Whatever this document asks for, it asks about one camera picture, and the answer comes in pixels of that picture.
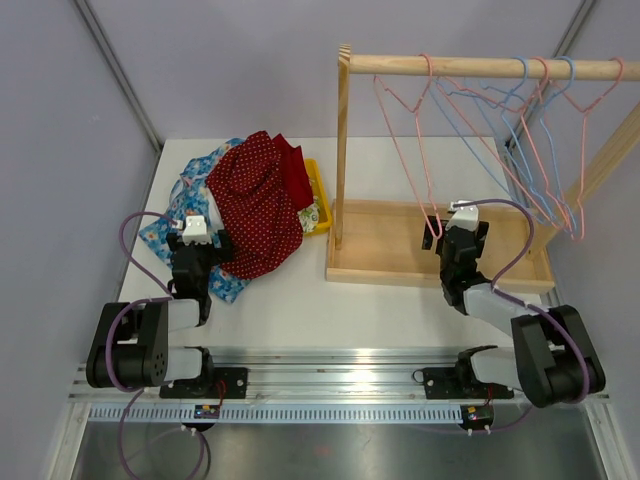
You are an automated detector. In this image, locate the blue floral skirt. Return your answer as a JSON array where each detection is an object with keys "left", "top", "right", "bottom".
[{"left": 138, "top": 138, "right": 250, "bottom": 304}]

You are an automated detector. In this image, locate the red polka dot skirt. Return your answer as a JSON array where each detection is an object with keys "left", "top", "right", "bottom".
[{"left": 206, "top": 131, "right": 303, "bottom": 280}]

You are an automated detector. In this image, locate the pink hanger of tan skirt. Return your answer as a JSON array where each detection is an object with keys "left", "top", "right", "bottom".
[{"left": 550, "top": 57, "right": 625, "bottom": 241}]

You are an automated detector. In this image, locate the lemon print skirt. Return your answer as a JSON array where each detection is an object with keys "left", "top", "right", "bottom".
[{"left": 298, "top": 196, "right": 320, "bottom": 235}]

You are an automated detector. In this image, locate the plain red skirt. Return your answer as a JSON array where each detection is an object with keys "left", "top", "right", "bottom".
[{"left": 272, "top": 134, "right": 313, "bottom": 211}]

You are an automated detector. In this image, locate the pink hanger of red skirt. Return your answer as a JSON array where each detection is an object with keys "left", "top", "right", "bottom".
[{"left": 434, "top": 56, "right": 551, "bottom": 226}]

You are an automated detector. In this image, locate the pink hanger of dotted skirt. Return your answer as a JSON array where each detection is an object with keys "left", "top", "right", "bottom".
[{"left": 372, "top": 53, "right": 445, "bottom": 240}]

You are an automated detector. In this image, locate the blue hanger of floral skirt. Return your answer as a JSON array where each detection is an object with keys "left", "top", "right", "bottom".
[{"left": 432, "top": 76, "right": 535, "bottom": 208}]

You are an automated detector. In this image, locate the blue hanger of lemon skirt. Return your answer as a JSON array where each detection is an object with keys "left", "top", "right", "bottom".
[{"left": 482, "top": 56, "right": 577, "bottom": 236}]

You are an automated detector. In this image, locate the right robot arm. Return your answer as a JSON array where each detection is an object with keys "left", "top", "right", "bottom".
[{"left": 422, "top": 216, "right": 606, "bottom": 408}]

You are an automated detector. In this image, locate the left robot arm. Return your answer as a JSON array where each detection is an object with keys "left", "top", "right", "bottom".
[{"left": 86, "top": 230, "right": 233, "bottom": 397}]

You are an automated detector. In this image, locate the wooden clothes rack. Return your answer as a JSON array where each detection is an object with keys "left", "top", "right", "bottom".
[{"left": 326, "top": 44, "right": 639, "bottom": 295}]

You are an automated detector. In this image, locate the yellow plastic tray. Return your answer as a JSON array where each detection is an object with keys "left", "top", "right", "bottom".
[{"left": 304, "top": 158, "right": 333, "bottom": 237}]

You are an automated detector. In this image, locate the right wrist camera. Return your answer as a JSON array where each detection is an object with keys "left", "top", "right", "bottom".
[{"left": 445, "top": 200, "right": 479, "bottom": 232}]

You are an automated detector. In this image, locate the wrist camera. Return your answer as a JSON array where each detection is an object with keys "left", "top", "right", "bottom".
[
  {"left": 175, "top": 215, "right": 211, "bottom": 246},
  {"left": 445, "top": 200, "right": 479, "bottom": 232}
]

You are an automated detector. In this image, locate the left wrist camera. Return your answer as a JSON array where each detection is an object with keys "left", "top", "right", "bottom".
[{"left": 175, "top": 215, "right": 211, "bottom": 246}]

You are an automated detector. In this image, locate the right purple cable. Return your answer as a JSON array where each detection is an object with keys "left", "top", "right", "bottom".
[{"left": 464, "top": 198, "right": 596, "bottom": 434}]

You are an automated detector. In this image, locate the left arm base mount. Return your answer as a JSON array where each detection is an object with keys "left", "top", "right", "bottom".
[{"left": 158, "top": 349, "right": 249, "bottom": 432}]

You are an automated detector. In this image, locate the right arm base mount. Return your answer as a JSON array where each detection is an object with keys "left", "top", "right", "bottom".
[{"left": 411, "top": 345, "right": 514, "bottom": 436}]

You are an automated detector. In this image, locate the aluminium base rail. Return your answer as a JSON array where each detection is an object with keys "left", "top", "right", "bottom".
[{"left": 67, "top": 347, "right": 609, "bottom": 425}]

